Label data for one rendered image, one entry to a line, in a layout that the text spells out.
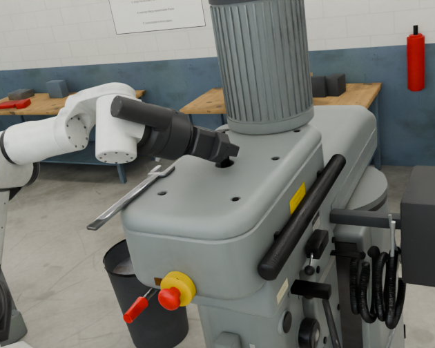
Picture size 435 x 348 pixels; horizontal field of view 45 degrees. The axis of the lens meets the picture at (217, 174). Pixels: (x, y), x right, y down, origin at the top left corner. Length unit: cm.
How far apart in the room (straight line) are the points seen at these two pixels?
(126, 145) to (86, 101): 11
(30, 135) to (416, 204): 77
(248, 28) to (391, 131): 442
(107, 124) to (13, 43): 678
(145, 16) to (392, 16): 265
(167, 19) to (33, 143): 513
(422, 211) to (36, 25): 643
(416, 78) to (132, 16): 313
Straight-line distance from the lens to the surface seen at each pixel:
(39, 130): 93
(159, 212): 88
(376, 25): 520
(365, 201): 154
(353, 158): 154
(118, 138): 83
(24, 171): 102
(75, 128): 92
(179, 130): 89
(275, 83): 111
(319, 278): 126
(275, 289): 99
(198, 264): 87
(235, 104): 116
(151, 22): 612
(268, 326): 110
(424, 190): 123
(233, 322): 111
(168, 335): 347
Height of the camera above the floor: 227
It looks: 23 degrees down
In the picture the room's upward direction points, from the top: 10 degrees counter-clockwise
